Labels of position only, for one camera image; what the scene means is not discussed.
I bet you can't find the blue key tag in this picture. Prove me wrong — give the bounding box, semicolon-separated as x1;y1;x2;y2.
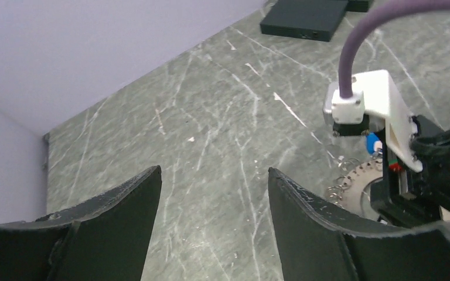
366;133;382;155

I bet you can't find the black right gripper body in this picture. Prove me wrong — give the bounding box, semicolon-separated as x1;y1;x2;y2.
370;115;450;228

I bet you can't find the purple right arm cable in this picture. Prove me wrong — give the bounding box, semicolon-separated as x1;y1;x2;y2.
338;0;450;99

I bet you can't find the small black flat box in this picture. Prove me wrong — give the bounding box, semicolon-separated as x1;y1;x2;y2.
346;0;374;12

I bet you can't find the round metal key organizer disc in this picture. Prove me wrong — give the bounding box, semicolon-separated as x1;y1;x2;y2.
324;158;383;221

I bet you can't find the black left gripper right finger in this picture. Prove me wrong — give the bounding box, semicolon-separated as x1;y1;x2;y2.
268;168;450;280

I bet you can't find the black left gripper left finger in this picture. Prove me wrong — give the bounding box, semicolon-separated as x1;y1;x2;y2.
0;166;162;280

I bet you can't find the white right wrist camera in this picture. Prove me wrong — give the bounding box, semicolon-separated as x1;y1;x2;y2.
322;70;423;172

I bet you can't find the large black flat box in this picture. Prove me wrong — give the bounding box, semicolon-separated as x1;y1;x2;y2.
260;0;348;42

